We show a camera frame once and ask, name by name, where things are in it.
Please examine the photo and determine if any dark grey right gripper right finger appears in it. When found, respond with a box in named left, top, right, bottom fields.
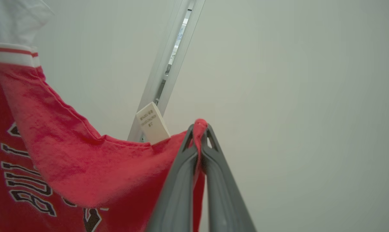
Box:
left=201, top=124, right=257, bottom=232

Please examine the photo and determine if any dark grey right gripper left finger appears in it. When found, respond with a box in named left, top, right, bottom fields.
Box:
left=145, top=125, right=198, bottom=232

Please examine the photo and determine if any red jersey with dark lettering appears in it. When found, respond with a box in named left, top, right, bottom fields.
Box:
left=0, top=0, right=209, bottom=232

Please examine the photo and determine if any aluminium ceiling track rail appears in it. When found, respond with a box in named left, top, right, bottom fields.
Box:
left=128, top=0, right=206, bottom=142

